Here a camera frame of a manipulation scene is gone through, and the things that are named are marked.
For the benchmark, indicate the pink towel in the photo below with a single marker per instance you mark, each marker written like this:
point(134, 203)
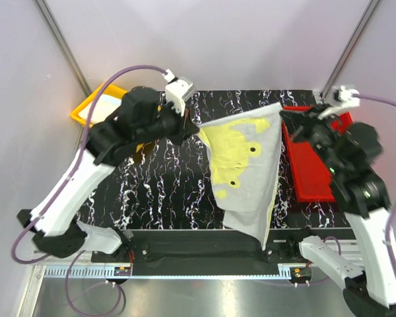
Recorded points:
point(105, 105)

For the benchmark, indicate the right aluminium frame post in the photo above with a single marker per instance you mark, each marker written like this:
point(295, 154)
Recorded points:
point(356, 36)

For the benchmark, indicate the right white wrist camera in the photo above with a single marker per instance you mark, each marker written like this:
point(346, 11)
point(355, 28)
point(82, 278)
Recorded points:
point(345, 98)

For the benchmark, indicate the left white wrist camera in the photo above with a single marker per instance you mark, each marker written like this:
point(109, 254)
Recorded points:
point(178, 91)

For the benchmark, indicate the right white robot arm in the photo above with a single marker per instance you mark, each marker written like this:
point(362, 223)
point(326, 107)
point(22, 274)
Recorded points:
point(363, 198)

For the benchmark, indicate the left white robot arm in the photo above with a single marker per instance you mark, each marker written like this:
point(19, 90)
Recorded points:
point(141, 118)

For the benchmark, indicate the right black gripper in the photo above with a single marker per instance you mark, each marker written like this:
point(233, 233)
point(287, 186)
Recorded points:
point(299, 121)

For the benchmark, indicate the red plastic bin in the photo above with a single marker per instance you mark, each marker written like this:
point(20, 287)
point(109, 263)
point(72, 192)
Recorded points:
point(310, 177)

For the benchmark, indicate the left aluminium frame post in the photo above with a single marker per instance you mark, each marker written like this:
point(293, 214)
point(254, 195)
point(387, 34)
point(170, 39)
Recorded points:
point(57, 34)

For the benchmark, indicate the yellow plastic tray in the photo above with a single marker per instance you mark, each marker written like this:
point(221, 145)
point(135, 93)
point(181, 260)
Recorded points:
point(81, 112)

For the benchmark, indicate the grey towel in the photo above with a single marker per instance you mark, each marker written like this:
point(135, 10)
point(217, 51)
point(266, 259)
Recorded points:
point(244, 153)

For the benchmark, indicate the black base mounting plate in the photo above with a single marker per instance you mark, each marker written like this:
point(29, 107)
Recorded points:
point(211, 253)

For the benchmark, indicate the slotted white cable duct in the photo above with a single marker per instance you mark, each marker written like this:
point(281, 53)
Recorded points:
point(89, 272)

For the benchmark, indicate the black marble pattern mat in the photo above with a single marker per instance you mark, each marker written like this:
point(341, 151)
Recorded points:
point(169, 187)

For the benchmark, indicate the aluminium frame post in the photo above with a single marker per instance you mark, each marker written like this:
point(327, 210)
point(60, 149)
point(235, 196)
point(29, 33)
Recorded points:
point(57, 34)
point(356, 36)

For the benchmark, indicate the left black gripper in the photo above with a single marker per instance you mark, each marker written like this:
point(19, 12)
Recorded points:
point(185, 129)

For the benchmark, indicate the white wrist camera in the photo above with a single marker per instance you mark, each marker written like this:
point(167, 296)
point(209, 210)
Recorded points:
point(345, 98)
point(178, 91)

